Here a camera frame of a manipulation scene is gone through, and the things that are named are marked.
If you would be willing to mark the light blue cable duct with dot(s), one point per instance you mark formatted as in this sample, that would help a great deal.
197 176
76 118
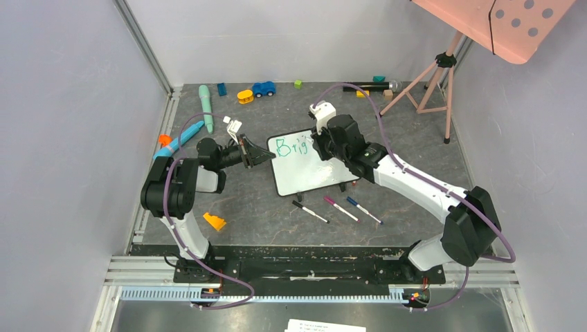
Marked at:
197 294

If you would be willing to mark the small orange toy piece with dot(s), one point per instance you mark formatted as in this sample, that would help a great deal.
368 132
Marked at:
164 140

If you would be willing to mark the white paper sheet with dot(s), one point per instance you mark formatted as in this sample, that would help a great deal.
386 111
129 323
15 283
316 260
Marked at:
312 326

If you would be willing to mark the orange wedge toy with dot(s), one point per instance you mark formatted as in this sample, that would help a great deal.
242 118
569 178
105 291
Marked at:
214 221

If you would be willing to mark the yellow oval toy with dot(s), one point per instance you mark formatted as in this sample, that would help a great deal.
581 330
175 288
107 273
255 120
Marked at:
245 96

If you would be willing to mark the pink tripod stand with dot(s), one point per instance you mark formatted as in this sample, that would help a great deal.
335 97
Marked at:
443 63

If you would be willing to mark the blue toy car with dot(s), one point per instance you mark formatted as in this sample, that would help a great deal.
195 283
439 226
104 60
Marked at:
261 89

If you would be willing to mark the beige wooden block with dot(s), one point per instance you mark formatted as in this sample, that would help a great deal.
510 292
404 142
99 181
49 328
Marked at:
388 94

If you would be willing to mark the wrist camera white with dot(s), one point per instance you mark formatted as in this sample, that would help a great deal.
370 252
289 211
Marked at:
233 126
322 112

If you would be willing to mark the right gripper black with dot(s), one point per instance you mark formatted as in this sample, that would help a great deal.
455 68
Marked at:
322 145

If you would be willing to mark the yellow block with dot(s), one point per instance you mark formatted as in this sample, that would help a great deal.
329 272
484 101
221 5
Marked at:
362 94

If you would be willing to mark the black cylinder tube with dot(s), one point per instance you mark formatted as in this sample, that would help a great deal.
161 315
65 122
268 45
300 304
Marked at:
373 86

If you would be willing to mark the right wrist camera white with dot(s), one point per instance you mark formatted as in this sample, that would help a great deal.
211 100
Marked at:
322 112

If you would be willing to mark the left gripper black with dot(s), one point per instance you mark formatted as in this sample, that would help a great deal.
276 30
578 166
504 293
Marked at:
255 155

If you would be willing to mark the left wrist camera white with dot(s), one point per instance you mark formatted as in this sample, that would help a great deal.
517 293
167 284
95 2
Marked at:
233 126

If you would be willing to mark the teal block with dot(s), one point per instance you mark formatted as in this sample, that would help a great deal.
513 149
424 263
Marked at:
378 78

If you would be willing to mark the blue capped whiteboard marker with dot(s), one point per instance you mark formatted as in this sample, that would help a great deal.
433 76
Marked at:
363 209

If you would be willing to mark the purple capped whiteboard marker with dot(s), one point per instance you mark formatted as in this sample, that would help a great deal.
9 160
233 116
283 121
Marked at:
339 208

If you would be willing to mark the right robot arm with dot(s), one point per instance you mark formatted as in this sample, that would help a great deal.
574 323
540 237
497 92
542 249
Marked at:
469 220

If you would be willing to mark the black capped whiteboard marker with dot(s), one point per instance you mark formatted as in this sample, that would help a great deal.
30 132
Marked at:
307 210

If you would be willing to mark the white whiteboard black frame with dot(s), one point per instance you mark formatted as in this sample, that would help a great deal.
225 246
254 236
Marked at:
297 167

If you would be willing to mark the mint green toy marker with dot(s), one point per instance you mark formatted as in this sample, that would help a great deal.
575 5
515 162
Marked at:
204 96

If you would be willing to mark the clear round bulb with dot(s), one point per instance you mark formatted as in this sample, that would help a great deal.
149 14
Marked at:
395 85

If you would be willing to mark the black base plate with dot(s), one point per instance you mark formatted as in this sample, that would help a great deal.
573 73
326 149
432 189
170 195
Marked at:
310 270

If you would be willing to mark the blue toy marker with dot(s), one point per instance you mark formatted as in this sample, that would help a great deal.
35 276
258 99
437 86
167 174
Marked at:
174 146

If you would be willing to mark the pink perforated panel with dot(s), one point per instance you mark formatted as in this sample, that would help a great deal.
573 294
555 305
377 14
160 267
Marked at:
511 29

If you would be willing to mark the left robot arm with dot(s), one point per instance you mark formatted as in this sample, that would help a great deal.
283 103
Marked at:
171 185

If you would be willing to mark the dark blue block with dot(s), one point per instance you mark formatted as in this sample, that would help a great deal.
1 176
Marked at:
222 90

